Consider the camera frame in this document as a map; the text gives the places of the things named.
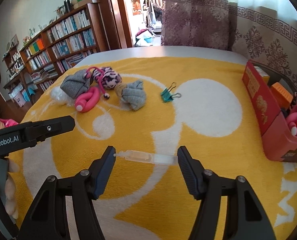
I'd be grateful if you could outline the small yellow carton box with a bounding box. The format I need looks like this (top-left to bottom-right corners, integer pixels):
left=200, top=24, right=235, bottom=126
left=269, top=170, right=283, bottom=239
left=254, top=66, right=270, bottom=85

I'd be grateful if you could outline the pink black patterned sock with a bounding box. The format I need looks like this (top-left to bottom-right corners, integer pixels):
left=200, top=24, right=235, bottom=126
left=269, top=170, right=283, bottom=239
left=84, top=67, right=122, bottom=99

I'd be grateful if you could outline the wooden bookshelf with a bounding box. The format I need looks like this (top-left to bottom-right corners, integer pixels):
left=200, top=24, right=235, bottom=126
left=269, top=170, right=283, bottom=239
left=2, top=3, right=109, bottom=93

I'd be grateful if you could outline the purple patterned curtain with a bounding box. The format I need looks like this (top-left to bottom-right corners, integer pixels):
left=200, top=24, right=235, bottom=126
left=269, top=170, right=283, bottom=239
left=162, top=0, right=297, bottom=89

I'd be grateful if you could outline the wooden door frame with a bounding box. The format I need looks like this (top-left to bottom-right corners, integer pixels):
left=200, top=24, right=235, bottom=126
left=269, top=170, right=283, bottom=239
left=99, top=0, right=133, bottom=50

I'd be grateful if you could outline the left hand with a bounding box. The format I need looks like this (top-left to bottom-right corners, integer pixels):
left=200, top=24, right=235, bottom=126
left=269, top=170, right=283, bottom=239
left=4, top=159, right=20, bottom=219

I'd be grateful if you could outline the teal binder clip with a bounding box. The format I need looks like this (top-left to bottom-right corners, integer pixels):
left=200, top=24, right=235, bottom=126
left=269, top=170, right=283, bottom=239
left=160, top=82, right=181, bottom=103

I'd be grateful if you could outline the grey blue sock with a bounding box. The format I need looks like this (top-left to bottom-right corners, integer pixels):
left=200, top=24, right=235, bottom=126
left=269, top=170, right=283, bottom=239
left=114, top=80, right=146, bottom=111

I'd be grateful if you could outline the pink foam roller knot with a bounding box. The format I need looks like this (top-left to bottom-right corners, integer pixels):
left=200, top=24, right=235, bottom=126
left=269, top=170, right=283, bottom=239
left=75, top=87, right=100, bottom=113

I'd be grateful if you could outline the red cardboard storage box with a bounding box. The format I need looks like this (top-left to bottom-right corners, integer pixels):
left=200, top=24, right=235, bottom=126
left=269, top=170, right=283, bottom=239
left=242, top=60, right=297, bottom=163

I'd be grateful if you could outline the clear plastic syringe tube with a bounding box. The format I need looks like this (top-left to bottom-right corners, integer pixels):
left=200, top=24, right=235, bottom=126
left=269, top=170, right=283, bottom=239
left=114, top=150, right=178, bottom=166

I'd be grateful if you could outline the white fluffy ball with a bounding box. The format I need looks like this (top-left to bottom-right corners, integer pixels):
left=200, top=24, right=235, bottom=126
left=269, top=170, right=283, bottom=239
left=50, top=86, right=74, bottom=107

